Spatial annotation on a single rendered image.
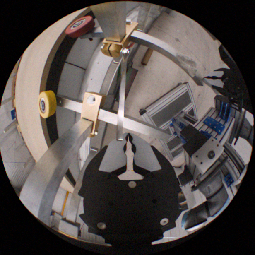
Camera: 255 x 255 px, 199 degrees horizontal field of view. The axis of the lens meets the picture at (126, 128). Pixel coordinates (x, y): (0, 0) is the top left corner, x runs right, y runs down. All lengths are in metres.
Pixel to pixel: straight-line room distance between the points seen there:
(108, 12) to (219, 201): 0.61
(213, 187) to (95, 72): 0.82
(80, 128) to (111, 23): 0.22
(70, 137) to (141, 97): 0.99
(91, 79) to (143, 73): 0.77
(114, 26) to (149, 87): 0.99
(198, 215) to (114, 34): 0.65
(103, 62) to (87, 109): 0.33
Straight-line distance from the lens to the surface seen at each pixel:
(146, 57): 1.12
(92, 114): 0.20
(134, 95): 1.04
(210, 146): 0.36
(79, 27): 0.26
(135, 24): 0.27
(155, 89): 1.11
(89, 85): 0.46
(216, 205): 0.49
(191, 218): 0.49
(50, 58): 0.31
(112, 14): 0.15
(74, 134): 0.16
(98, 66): 0.46
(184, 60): 0.26
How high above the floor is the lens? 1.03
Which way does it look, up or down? 63 degrees down
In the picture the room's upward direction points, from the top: 179 degrees clockwise
